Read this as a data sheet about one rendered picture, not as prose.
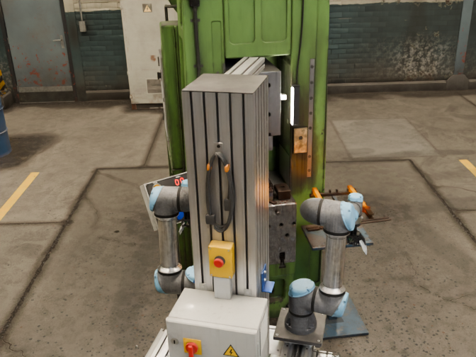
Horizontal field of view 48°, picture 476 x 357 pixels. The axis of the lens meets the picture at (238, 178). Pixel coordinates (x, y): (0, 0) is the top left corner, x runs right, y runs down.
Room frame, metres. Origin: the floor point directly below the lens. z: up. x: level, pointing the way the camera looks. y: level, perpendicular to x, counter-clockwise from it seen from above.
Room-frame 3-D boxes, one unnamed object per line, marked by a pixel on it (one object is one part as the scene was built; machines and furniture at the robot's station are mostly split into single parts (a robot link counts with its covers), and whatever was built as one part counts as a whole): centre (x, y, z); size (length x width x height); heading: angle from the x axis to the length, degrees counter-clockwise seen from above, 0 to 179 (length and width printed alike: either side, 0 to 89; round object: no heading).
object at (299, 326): (2.03, -0.27, 0.87); 0.15 x 0.15 x 0.10
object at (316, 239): (3.07, -0.63, 0.69); 0.40 x 0.30 x 0.02; 97
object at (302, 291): (2.03, -0.28, 0.98); 0.13 x 0.12 x 0.14; 67
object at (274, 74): (3.34, -0.13, 1.57); 0.42 x 0.39 x 0.40; 10
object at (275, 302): (3.35, -0.14, 0.23); 0.55 x 0.37 x 0.47; 10
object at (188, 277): (2.16, 0.21, 0.98); 0.13 x 0.12 x 0.14; 83
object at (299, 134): (3.30, -0.41, 1.27); 0.09 x 0.02 x 0.17; 100
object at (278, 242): (3.35, -0.14, 0.69); 0.56 x 0.38 x 0.45; 10
